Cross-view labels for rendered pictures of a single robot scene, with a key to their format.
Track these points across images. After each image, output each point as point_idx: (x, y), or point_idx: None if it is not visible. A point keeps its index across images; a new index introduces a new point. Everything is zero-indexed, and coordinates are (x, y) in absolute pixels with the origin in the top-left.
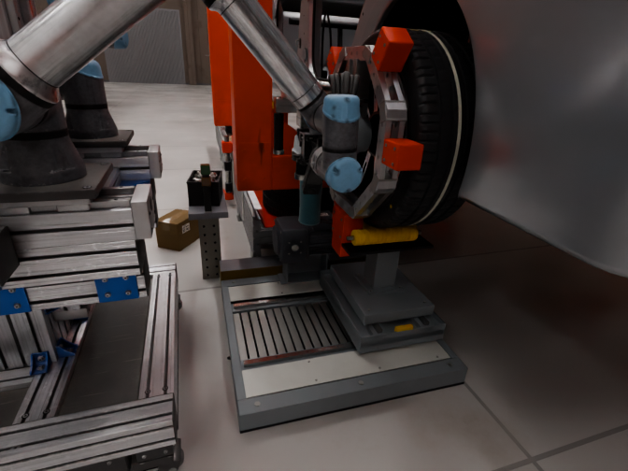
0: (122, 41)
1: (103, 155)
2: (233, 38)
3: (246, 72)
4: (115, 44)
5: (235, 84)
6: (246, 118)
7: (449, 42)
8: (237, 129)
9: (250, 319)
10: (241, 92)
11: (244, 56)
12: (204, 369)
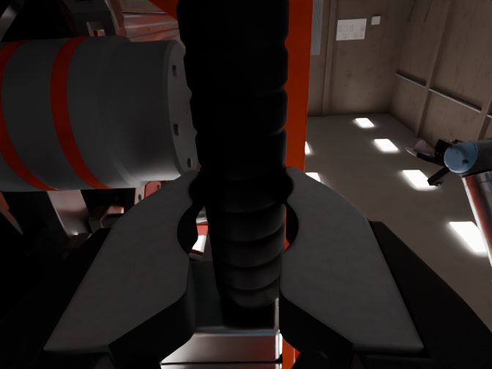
0: (464, 157)
1: None
2: (302, 169)
3: (285, 127)
4: (475, 152)
5: (305, 108)
6: (289, 50)
7: None
8: (307, 25)
9: None
10: (295, 95)
11: (288, 148)
12: None
